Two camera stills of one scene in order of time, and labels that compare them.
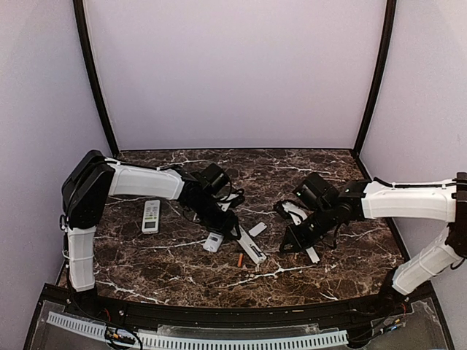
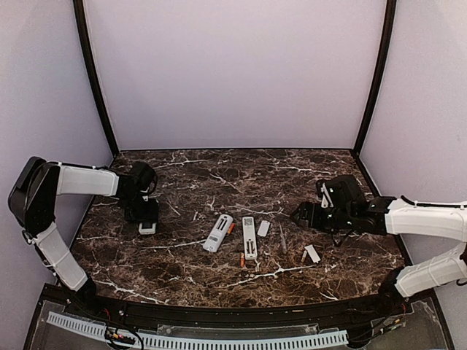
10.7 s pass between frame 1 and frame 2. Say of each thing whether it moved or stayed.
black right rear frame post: stayed
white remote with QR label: moved
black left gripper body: moved
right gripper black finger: moved
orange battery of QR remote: stayed
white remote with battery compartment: stayed
